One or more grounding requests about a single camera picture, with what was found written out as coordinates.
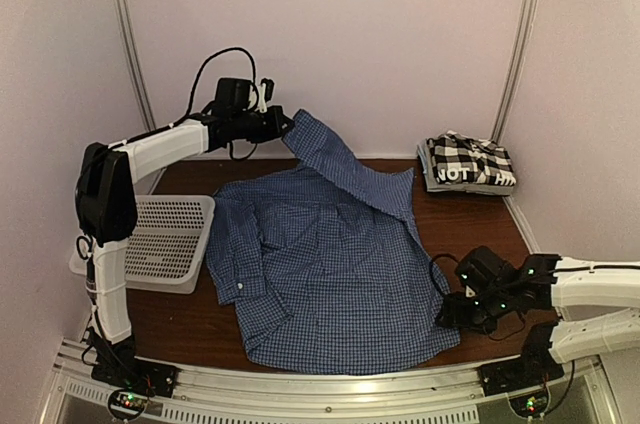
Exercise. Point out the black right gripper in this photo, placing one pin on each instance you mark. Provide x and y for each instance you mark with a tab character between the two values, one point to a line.
454	313

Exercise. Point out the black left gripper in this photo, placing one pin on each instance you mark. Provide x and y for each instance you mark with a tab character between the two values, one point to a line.
276	130

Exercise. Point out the blue checked shirt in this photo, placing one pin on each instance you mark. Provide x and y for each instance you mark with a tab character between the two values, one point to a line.
324	265

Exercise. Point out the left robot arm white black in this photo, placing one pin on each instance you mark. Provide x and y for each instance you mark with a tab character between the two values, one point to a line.
105	203

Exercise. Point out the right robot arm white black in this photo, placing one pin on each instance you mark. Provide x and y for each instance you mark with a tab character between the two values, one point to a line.
596	304

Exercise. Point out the right small circuit board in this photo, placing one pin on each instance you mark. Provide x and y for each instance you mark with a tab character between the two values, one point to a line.
529	405

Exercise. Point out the small circuit board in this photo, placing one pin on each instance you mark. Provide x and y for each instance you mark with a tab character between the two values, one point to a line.
126	405
529	405

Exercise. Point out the black white plaid shirt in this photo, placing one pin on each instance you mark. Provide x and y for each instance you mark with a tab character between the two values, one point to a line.
459	159

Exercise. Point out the white perforated plastic basket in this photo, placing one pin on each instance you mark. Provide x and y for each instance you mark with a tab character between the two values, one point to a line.
167	236

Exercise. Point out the left small circuit board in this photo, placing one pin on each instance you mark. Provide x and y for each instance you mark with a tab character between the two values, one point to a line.
126	405

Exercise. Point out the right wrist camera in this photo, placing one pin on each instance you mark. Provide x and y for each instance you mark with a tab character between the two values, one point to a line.
482	269

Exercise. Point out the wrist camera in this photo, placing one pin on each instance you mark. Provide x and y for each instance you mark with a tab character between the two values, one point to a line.
482	269
234	95

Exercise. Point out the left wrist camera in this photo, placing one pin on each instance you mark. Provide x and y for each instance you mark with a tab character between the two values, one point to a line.
234	95

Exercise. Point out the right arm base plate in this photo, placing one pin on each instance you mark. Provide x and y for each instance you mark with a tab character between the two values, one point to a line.
516	374

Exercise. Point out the front aluminium rail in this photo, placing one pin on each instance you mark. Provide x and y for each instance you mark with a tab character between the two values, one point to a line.
449	394

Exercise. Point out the left aluminium frame post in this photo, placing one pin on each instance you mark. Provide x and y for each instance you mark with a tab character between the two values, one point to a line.
133	64

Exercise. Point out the aluminium frame post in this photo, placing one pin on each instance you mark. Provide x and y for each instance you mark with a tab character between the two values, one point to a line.
521	40
133	64

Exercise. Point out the right aluminium frame post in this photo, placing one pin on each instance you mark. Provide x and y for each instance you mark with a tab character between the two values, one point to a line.
521	40

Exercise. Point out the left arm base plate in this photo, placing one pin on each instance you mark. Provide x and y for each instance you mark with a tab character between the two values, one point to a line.
142	377

